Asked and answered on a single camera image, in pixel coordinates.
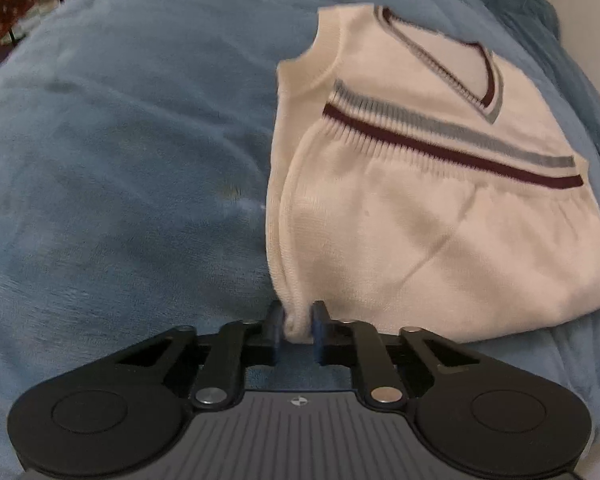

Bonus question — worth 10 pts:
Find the blue fleece blanket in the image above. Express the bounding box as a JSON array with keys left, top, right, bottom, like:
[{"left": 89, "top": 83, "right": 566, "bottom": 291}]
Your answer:
[{"left": 0, "top": 0, "right": 600, "bottom": 466}]

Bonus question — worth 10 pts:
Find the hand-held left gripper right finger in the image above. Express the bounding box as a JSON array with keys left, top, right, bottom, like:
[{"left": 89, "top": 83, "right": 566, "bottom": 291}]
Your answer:
[{"left": 311, "top": 301, "right": 481, "bottom": 411}]

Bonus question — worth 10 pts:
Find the cream knit vest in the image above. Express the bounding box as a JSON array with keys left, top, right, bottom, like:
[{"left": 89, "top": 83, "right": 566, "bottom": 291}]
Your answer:
[{"left": 264, "top": 4, "right": 600, "bottom": 345}]

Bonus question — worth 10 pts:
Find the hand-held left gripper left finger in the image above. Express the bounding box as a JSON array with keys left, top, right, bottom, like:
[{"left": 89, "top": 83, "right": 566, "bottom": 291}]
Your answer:
[{"left": 115, "top": 301, "right": 286, "bottom": 411}]

